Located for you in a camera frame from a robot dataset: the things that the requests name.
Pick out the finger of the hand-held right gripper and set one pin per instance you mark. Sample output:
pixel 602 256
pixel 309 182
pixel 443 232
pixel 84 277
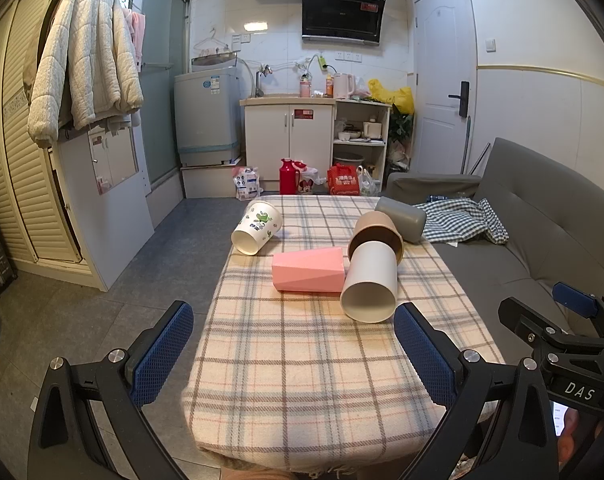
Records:
pixel 526 320
pixel 576 300

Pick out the frosted glass sliding door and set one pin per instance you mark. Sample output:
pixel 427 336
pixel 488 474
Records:
pixel 162 85

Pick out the white light switch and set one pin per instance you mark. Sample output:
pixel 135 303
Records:
pixel 490 45

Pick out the green plant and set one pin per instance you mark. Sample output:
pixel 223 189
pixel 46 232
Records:
pixel 400 127

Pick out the pink bottle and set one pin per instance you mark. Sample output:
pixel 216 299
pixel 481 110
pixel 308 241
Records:
pixel 305 87

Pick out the plaid tablecloth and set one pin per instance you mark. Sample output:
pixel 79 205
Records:
pixel 307 365

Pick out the green power strip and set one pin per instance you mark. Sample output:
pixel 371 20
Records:
pixel 322 62

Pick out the white quilted jacket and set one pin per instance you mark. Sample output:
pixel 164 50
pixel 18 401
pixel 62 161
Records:
pixel 87 55

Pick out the grey sofa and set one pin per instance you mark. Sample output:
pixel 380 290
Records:
pixel 531 200

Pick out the yellow plastic bag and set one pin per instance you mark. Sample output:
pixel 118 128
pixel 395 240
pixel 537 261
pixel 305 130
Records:
pixel 394 96

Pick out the red cartoon bag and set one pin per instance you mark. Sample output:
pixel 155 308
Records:
pixel 309 184

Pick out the blue and white package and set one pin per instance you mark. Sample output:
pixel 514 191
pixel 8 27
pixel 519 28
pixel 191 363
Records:
pixel 247 185

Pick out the red thermos jug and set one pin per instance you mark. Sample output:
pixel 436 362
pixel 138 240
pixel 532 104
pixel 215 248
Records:
pixel 287 177

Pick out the orange bottle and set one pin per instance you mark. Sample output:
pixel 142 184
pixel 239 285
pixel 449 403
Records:
pixel 329 87

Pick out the brown cup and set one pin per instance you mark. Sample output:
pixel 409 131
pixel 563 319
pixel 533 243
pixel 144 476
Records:
pixel 376 224

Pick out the white open shelf unit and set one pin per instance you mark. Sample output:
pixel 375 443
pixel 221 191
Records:
pixel 385 150

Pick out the white washing machine platform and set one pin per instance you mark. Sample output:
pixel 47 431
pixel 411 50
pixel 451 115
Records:
pixel 207 182

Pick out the white electric kettle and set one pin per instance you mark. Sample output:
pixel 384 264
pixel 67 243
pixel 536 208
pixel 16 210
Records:
pixel 342 86

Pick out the pink faceted cup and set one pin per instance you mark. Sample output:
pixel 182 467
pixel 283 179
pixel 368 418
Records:
pixel 307 270

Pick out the white door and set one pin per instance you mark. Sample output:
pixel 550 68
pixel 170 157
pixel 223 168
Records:
pixel 441 45

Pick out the white cup with green print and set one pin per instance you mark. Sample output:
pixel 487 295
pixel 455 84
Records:
pixel 254 232

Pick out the grey washing machine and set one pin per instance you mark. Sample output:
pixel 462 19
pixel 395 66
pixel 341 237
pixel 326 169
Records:
pixel 207 115

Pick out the white plastic bag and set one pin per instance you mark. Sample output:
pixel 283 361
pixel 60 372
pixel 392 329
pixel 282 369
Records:
pixel 367 184

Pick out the white sink cabinet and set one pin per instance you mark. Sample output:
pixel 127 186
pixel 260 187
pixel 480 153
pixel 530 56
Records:
pixel 287 145

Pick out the chrome faucet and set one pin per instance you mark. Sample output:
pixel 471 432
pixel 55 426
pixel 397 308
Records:
pixel 263 72

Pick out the black range hood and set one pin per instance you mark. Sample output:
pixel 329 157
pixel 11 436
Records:
pixel 342 10

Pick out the cream louvered wardrobe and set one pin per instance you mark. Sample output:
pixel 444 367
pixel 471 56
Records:
pixel 12 160

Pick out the pink hanging garment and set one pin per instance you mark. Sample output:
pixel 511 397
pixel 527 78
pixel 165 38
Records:
pixel 138 30

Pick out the red gift bag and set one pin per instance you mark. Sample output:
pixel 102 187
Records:
pixel 344 182

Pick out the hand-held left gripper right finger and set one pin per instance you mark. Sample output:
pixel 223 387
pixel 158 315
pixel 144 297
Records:
pixel 424 360

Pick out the plain white cup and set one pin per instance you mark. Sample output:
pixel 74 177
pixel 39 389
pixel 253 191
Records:
pixel 371 280

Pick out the white shelf appliance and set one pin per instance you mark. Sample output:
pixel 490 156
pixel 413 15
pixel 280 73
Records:
pixel 371 130

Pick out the grey cup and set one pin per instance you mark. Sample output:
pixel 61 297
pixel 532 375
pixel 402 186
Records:
pixel 406 216

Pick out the white cabinet panel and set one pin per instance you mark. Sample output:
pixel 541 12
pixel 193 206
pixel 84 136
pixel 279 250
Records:
pixel 117 225

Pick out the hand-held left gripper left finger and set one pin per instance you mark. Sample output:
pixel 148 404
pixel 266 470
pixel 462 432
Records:
pixel 164 355

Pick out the blue checked cloth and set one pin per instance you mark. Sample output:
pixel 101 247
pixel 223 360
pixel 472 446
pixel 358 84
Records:
pixel 456 220

